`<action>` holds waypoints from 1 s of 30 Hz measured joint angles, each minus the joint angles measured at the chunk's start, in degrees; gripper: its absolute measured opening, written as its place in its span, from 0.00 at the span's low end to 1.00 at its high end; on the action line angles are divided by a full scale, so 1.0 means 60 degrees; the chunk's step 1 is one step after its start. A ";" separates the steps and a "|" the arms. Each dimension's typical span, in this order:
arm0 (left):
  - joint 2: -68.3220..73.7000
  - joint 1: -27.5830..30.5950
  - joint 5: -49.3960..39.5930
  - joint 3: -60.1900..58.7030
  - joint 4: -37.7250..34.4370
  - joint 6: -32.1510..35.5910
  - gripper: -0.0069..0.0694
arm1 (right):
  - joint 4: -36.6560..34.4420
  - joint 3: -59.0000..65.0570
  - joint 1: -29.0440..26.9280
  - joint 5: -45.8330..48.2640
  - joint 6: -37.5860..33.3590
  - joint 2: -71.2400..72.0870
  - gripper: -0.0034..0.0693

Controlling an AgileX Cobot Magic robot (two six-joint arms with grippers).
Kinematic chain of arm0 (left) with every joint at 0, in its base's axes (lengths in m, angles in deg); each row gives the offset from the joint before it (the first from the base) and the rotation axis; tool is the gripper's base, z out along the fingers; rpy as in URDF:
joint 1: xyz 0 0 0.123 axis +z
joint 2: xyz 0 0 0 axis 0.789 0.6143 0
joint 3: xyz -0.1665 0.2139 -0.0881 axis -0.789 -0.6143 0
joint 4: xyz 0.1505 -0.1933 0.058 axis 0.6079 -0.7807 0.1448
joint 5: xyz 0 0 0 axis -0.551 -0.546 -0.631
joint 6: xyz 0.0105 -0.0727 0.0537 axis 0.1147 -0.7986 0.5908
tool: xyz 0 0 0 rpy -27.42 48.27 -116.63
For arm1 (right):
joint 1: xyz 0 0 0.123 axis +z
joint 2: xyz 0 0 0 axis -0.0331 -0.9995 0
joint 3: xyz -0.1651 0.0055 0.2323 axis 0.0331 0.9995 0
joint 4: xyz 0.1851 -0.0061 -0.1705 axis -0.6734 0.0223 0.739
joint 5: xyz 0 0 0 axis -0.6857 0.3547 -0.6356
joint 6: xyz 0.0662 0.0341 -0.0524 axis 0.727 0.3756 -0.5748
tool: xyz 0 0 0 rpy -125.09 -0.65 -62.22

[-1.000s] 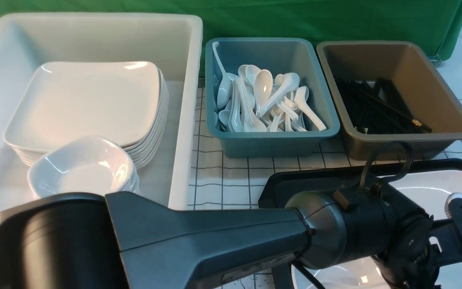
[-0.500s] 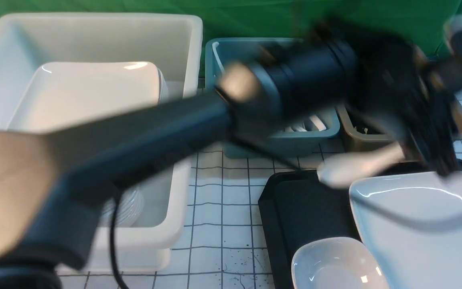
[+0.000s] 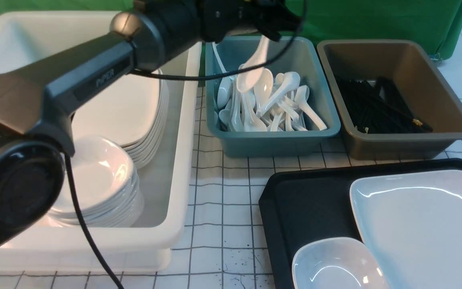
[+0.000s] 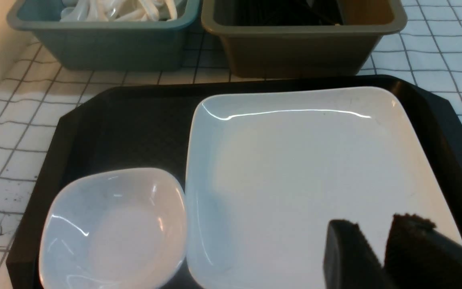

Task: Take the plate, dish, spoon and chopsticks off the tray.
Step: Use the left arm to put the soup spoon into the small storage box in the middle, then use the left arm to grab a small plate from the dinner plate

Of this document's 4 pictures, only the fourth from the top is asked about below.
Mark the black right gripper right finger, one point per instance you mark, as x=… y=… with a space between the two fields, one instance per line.
x=417 y=256

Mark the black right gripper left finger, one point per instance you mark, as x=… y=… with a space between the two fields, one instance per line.
x=349 y=262

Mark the white square rice plate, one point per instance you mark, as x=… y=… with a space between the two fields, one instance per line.
x=266 y=172

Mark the white small bowl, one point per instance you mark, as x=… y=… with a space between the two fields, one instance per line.
x=122 y=229

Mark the brown plastic bin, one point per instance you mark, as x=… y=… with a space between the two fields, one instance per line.
x=302 y=51

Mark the black serving tray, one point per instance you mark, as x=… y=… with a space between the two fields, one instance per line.
x=148 y=126

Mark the pile of black chopsticks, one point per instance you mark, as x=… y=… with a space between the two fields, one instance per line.
x=265 y=13

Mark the teal plastic bin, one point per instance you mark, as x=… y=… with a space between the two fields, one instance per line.
x=106 y=46

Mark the pile of white spoons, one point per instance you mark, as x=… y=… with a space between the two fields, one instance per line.
x=121 y=10

